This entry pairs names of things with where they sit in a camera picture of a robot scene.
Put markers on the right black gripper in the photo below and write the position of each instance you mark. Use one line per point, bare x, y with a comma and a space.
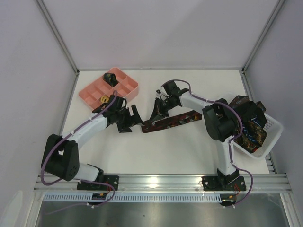
161, 107

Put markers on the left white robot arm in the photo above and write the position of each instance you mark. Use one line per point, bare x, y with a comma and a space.
61, 159

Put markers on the white plastic basket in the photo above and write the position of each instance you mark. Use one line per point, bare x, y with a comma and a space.
274, 130

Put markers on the right aluminium frame post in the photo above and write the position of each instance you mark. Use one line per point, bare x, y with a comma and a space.
270, 21

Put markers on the left aluminium frame post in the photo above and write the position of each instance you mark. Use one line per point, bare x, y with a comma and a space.
57, 35

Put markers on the aluminium front rail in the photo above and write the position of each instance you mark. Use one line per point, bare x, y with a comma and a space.
184, 183

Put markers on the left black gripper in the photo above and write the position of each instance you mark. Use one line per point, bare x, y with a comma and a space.
128, 118

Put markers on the dark red patterned tie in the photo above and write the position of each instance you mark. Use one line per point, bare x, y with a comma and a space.
171, 122

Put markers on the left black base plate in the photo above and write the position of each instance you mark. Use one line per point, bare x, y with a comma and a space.
105, 183

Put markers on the white slotted cable duct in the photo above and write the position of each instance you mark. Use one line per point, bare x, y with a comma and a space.
134, 197

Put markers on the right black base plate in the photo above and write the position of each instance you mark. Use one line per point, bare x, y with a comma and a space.
216, 183

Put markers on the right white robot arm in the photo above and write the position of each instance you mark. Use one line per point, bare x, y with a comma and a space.
222, 123

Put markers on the rolled yellow patterned tie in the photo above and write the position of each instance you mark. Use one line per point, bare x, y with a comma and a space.
104, 99

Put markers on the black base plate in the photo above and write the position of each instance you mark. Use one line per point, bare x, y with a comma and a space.
105, 183
216, 183

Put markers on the aluminium frame post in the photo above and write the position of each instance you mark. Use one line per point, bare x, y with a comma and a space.
270, 21
57, 35

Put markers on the rolled black yellow tie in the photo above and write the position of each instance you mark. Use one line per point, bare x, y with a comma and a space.
110, 78

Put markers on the pile of dark ties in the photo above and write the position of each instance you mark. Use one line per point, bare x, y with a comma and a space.
253, 122

